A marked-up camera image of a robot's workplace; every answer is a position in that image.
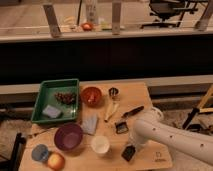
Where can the blue sponge in tray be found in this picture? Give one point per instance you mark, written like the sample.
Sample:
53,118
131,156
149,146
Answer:
51,112

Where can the orange bowl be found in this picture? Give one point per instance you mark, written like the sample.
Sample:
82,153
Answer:
91,96

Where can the bunch of dark grapes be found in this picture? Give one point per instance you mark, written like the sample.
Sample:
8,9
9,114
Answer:
65,98

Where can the white cup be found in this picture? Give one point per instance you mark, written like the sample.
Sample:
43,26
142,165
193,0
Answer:
100,145

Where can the black eraser block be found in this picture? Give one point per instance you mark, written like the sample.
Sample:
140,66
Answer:
128,153

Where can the black office chair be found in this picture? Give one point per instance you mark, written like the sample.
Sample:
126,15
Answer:
170,13

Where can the green plastic tray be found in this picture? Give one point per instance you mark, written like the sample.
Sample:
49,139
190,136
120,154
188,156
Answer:
46,96

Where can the black stand with cables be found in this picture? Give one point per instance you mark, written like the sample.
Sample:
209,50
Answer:
199,127

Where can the red yellow apple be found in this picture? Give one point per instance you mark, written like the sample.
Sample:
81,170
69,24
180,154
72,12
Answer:
56,161

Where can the blue round lid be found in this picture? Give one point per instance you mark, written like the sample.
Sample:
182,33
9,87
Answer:
40,153

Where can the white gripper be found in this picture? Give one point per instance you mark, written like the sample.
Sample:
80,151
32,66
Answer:
135,143

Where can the small metal cup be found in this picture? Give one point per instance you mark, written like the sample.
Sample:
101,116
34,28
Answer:
113,93

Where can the red fruit on shelf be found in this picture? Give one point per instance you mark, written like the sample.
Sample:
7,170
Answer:
87,26

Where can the grey folded cloth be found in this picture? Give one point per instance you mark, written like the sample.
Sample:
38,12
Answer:
89,125

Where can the black binder clip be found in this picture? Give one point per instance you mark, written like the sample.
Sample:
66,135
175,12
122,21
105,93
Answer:
121,127

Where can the purple bowl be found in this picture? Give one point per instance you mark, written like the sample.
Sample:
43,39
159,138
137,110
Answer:
68,136

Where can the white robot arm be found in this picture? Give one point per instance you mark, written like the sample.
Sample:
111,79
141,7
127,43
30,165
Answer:
148,126

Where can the black handled knife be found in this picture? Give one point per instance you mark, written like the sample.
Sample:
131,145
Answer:
132,112

